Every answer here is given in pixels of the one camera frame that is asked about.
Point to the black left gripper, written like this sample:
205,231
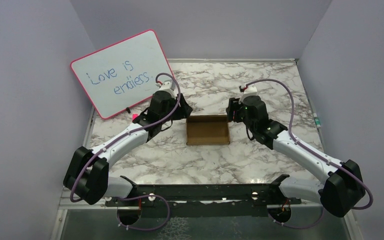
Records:
183,111

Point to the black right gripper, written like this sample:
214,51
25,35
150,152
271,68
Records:
234,106

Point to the brown cardboard box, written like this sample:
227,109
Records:
206,130

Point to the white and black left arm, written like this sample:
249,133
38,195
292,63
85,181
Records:
87,176

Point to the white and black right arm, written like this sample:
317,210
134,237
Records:
338,185

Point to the pink marker pen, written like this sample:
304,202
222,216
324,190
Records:
134,116

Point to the pink framed whiteboard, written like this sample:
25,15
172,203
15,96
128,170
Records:
122,75

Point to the green capped marker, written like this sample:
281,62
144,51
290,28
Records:
316,121

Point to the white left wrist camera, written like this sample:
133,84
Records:
168,86

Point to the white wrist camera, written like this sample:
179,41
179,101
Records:
250,90
168,86

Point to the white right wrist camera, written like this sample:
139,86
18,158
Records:
250,90

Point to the aluminium frame rail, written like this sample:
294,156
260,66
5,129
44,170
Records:
212,195

